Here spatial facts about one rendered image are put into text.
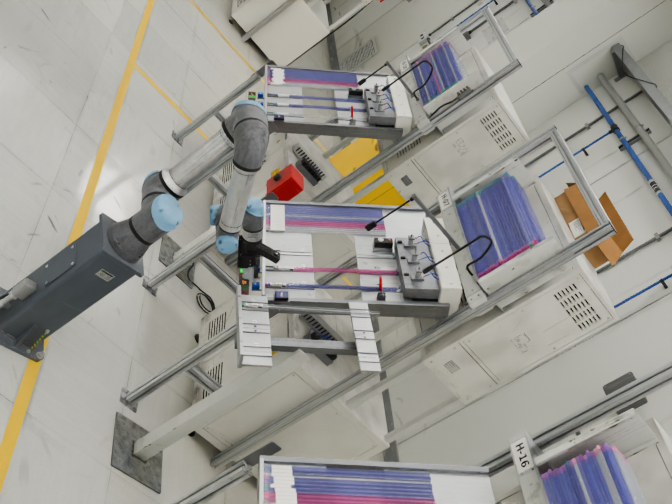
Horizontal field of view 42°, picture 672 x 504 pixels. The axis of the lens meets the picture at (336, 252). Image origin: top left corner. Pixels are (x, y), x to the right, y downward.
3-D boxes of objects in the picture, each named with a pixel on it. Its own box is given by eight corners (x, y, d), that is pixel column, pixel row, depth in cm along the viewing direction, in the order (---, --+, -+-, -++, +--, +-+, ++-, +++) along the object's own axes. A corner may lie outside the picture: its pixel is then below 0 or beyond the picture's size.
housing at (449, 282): (436, 317, 338) (441, 288, 330) (418, 244, 378) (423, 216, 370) (456, 317, 339) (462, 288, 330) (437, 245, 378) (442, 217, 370)
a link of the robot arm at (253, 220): (240, 195, 315) (264, 195, 316) (239, 221, 321) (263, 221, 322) (241, 207, 308) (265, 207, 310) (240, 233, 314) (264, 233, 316)
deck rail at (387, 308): (261, 312, 329) (261, 299, 325) (261, 309, 330) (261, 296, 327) (447, 318, 336) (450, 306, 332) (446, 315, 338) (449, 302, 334)
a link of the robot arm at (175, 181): (132, 207, 297) (252, 112, 279) (134, 181, 309) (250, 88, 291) (158, 227, 304) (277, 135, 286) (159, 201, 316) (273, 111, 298)
